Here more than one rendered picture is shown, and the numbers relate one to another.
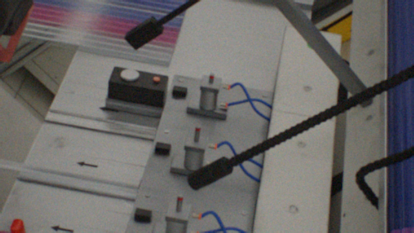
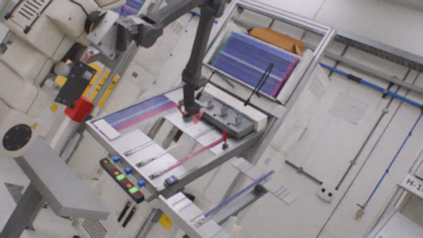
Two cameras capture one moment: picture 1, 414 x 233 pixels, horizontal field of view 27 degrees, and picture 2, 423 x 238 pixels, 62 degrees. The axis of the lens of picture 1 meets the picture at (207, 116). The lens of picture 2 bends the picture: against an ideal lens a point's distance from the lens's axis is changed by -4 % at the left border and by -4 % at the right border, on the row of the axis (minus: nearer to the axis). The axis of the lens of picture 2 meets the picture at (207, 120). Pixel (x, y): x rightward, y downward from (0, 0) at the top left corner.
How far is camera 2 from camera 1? 1.42 m
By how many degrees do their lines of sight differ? 38
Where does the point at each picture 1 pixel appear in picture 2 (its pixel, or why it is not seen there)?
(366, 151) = (244, 92)
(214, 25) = (176, 98)
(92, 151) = (196, 127)
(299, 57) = (209, 89)
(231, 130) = (217, 106)
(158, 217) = (230, 123)
